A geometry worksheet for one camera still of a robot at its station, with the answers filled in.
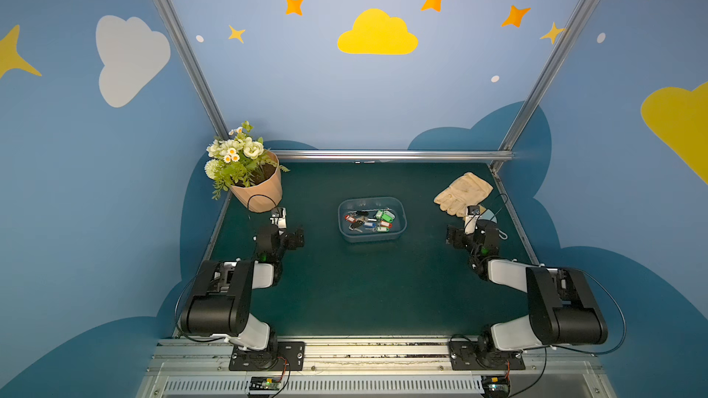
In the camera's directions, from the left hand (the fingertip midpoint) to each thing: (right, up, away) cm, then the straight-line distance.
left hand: (287, 222), depth 95 cm
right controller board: (+62, -42, -22) cm, 78 cm away
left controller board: (0, -40, -23) cm, 46 cm away
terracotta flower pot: (-5, +12, -1) cm, 13 cm away
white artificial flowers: (-9, +20, -18) cm, 28 cm away
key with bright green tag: (+34, -4, +7) cm, 35 cm away
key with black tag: (+23, -2, +7) cm, 24 cm away
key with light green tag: (+36, +2, +10) cm, 37 cm away
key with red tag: (+22, 0, +10) cm, 24 cm away
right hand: (+63, 0, +1) cm, 63 cm away
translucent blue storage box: (+39, -3, +1) cm, 39 cm away
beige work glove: (+70, +11, +18) cm, 73 cm away
